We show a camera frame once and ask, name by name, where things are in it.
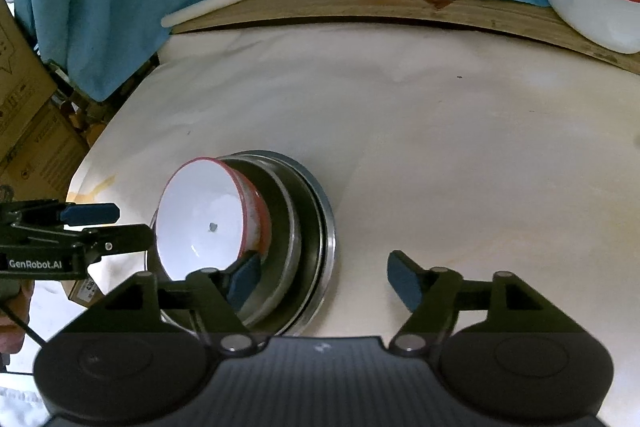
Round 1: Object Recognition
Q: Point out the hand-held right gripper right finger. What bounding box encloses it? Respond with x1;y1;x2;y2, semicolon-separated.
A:
387;249;587;354

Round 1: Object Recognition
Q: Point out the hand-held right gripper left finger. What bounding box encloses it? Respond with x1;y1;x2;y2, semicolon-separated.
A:
55;252;263;354

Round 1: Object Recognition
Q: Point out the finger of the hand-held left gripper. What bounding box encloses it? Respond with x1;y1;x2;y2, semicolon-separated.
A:
0;223;157;266
0;199;121;229

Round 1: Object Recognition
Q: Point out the white red-rimmed bowl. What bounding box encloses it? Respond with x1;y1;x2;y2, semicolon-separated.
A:
154;157;263;284

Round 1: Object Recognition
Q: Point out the large steel plate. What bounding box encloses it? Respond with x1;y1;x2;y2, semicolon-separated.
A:
145;150;337;338

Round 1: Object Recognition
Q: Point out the person's left hand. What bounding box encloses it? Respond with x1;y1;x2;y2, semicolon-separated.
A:
0;281;37;358

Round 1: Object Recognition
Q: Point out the small brown carton with barcode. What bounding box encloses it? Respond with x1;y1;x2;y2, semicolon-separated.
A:
64;276;110;309

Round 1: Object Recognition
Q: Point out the closed printed cardboard box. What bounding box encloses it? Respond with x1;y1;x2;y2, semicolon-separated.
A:
0;104;91;208

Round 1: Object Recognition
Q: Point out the cream table cover sheet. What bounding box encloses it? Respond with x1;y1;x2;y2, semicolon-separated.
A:
65;24;640;408

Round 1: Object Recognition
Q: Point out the open cardboard box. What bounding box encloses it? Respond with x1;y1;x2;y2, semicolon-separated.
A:
0;0;58;142

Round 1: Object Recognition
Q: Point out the wooden tray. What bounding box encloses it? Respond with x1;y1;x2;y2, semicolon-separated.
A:
167;0;640;75

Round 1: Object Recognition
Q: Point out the thin black cable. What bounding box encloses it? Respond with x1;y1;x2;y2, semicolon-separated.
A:
0;299;48;350

